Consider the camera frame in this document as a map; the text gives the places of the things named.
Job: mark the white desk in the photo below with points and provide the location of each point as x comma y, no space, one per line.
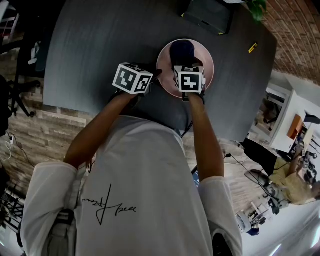
296,105

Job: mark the green plant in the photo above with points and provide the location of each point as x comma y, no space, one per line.
257,8

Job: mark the black tablet blue screen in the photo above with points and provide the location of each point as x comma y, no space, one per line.
195,178

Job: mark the dark blue cloth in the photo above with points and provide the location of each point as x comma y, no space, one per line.
181,51

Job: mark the person's left forearm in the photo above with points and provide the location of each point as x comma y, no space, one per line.
100,125

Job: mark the big pink plate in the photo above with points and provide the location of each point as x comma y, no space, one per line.
208,60

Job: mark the person's white t-shirt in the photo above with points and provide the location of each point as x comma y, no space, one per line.
140,180

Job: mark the pale grey rag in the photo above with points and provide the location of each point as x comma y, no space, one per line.
33,53

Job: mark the white shelf unit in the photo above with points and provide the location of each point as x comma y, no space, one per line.
8,27

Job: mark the black box yellow corners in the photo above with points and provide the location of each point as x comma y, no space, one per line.
207,15

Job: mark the black pouch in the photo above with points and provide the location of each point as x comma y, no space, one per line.
221,245

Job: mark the white power strip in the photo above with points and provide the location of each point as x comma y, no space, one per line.
10,139

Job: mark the black office chair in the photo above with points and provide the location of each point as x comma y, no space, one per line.
37,67

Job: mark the grey metal equipment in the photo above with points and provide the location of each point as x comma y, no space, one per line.
255,220

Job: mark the orange box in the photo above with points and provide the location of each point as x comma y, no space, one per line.
295,126

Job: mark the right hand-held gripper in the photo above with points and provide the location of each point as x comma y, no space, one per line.
190,80

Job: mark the person's right forearm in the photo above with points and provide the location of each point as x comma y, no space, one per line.
205,140

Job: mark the yellow black clip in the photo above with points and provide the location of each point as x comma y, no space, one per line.
251,49

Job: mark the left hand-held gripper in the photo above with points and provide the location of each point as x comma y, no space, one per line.
131,78

